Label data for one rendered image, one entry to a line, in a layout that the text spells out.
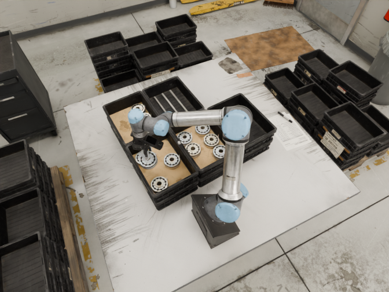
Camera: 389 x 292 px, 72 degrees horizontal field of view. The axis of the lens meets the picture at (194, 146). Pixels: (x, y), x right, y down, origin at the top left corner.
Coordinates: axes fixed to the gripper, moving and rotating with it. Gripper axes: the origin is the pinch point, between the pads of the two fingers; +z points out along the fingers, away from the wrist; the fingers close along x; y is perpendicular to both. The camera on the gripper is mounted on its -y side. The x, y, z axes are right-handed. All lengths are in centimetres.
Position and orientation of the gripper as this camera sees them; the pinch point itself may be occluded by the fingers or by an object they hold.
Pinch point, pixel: (150, 154)
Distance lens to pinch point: 157.3
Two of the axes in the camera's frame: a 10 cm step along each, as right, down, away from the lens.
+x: -1.7, 8.1, -5.6
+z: 0.1, 5.7, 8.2
